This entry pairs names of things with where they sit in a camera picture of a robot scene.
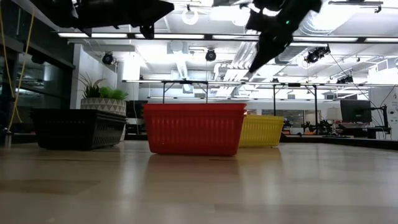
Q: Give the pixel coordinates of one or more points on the red plastic basket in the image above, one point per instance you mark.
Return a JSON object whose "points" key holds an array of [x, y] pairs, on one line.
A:
{"points": [[192, 130]]}

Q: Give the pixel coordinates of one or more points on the black background rig frame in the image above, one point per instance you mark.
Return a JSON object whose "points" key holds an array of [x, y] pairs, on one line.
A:
{"points": [[316, 102], [186, 82]]}

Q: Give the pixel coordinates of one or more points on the yellow plastic basket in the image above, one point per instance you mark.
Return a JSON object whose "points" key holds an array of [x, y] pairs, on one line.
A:
{"points": [[264, 130]]}

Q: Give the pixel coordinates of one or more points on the green succulent plant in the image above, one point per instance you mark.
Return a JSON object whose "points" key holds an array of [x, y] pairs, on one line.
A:
{"points": [[109, 92]]}

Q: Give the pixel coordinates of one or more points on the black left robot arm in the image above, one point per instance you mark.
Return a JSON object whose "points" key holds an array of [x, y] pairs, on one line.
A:
{"points": [[53, 12]]}

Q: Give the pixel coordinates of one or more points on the grey metal post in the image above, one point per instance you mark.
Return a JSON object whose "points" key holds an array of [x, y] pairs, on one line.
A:
{"points": [[7, 140]]}

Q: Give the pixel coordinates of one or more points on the black computer monitor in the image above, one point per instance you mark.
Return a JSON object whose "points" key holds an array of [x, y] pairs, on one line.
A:
{"points": [[356, 111]]}

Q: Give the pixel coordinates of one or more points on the black aluminium table frame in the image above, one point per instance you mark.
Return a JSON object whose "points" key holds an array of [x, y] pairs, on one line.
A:
{"points": [[357, 142]]}

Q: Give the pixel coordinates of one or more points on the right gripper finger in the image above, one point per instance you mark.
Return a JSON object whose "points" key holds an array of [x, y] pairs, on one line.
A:
{"points": [[278, 45], [263, 45]]}

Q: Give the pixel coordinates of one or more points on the black ceiling spotlight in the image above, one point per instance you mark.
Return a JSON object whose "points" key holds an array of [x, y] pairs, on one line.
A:
{"points": [[345, 79], [107, 58], [315, 55], [211, 55]]}

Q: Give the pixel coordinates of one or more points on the white table lamp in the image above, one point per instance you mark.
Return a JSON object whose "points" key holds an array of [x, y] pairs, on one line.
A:
{"points": [[333, 114]]}

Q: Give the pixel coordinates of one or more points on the black monitor stand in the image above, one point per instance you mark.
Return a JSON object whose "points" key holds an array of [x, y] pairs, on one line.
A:
{"points": [[385, 121]]}

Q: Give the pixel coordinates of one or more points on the black plastic basket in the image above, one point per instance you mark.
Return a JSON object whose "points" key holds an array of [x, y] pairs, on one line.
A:
{"points": [[77, 130]]}

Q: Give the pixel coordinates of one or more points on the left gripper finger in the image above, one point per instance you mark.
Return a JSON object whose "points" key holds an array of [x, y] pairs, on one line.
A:
{"points": [[149, 4], [152, 15]]}

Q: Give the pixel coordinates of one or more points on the white patterned plant pot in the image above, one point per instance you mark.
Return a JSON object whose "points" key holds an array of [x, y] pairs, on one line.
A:
{"points": [[102, 105]]}

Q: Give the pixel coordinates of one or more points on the overhead LED light bar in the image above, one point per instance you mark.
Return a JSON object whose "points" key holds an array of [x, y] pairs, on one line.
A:
{"points": [[174, 36]]}

